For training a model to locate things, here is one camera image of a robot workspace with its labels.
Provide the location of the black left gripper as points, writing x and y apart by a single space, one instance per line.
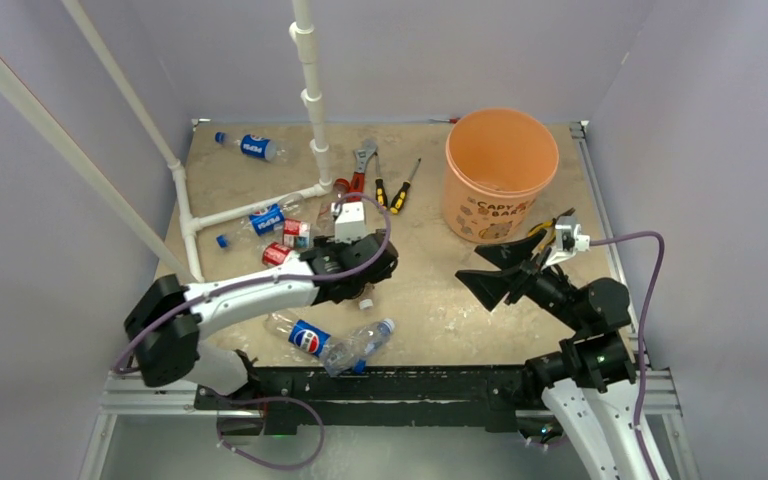
330 243

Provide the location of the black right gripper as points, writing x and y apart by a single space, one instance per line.
491 285

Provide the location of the orange plastic bin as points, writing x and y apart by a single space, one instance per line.
498 161

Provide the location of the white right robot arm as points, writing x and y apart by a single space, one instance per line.
592 385

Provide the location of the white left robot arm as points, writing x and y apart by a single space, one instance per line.
168 327

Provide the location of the clear bottle red open cap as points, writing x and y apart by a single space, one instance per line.
325 217

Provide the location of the red label bottle middle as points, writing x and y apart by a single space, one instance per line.
296 234

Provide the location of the red label bottle near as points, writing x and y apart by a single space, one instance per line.
275 254

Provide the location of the yellow black screwdriver left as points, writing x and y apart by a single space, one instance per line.
380 190

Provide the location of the yellow black screwdriver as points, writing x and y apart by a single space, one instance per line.
399 200
380 190

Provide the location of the clear bottle blue white cap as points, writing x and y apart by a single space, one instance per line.
361 344

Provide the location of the Pepsi bottle front edge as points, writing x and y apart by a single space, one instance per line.
301 334

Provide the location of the Pepsi bottle by pipe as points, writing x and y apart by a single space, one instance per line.
264 226

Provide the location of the yellow black screwdriver right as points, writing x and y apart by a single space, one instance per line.
399 200

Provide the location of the Pepsi bottle far corner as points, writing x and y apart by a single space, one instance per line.
260 148

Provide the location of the red blue screwdriver far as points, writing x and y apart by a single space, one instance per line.
445 120

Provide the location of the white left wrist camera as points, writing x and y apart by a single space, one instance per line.
349 222

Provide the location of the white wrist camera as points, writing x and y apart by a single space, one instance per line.
569 240
349 222

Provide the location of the yellow handled pliers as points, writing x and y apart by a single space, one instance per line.
546 228

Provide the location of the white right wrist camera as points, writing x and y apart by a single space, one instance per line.
569 240

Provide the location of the red handled adjustable wrench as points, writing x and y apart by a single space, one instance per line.
363 155

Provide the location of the black aluminium base frame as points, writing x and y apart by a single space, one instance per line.
494 397

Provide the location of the white PVC pipe frame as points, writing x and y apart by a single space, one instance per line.
21 97

